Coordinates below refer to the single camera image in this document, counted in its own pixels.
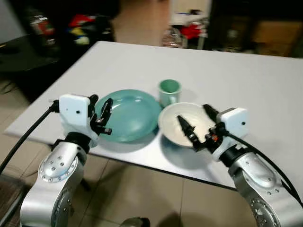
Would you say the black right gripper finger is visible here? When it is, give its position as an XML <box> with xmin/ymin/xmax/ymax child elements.
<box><xmin>203</xmin><ymin>104</ymin><xmax>220</xmax><ymax>124</ymax></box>
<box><xmin>177</xmin><ymin>115</ymin><xmax>199</xmax><ymax>147</ymax></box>

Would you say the white ceramic bowl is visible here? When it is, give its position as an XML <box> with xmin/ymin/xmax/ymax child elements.
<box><xmin>158</xmin><ymin>102</ymin><xmax>221</xmax><ymax>148</ymax></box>

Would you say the teal round plate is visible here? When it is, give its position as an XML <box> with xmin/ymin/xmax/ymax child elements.
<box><xmin>95</xmin><ymin>89</ymin><xmax>162</xmax><ymax>143</ymax></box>

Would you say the teal mug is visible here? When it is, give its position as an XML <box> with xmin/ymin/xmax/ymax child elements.
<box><xmin>158</xmin><ymin>79</ymin><xmax>182</xmax><ymax>107</ymax></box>

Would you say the black table leg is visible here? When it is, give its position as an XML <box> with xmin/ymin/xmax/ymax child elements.
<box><xmin>80</xmin><ymin>177</ymin><xmax>93</xmax><ymax>192</ymax></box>

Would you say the black sofa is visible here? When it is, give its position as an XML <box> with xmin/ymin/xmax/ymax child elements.
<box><xmin>0</xmin><ymin>0</ymin><xmax>116</xmax><ymax>102</ymax></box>

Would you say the red flat bag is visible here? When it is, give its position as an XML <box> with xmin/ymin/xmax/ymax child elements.
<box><xmin>68</xmin><ymin>14</ymin><xmax>96</xmax><ymax>30</ymax></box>

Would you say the red crumpled bag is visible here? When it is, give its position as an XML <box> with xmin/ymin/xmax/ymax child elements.
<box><xmin>180</xmin><ymin>24</ymin><xmax>205</xmax><ymax>40</ymax></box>

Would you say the red white snack pack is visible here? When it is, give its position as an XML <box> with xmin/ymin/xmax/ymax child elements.
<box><xmin>30</xmin><ymin>16</ymin><xmax>56</xmax><ymax>37</ymax></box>

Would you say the brown cardboard box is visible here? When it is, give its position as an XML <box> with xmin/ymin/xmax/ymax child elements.
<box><xmin>252</xmin><ymin>21</ymin><xmax>293</xmax><ymax>46</ymax></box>

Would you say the white trolley cart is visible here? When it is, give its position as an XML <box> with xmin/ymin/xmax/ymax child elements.
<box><xmin>168</xmin><ymin>0</ymin><xmax>212</xmax><ymax>51</ymax></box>

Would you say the black floor fan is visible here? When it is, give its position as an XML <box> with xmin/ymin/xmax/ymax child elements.
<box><xmin>0</xmin><ymin>175</ymin><xmax>27</xmax><ymax>227</ymax></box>

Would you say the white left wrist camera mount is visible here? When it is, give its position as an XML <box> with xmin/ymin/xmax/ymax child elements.
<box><xmin>59</xmin><ymin>94</ymin><xmax>100</xmax><ymax>143</ymax></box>

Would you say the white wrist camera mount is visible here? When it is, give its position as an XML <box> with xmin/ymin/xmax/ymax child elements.
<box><xmin>59</xmin><ymin>94</ymin><xmax>100</xmax><ymax>143</ymax></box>
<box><xmin>214</xmin><ymin>107</ymin><xmax>250</xmax><ymax>160</ymax></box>

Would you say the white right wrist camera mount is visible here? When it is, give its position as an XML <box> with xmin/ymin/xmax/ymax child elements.
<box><xmin>214</xmin><ymin>107</ymin><xmax>250</xmax><ymax>160</ymax></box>

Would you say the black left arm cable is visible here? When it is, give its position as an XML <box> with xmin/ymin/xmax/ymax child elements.
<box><xmin>0</xmin><ymin>104</ymin><xmax>61</xmax><ymax>175</ymax></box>

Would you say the wire mesh basket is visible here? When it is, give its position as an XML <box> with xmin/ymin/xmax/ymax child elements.
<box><xmin>161</xmin><ymin>27</ymin><xmax>183</xmax><ymax>48</ymax></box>

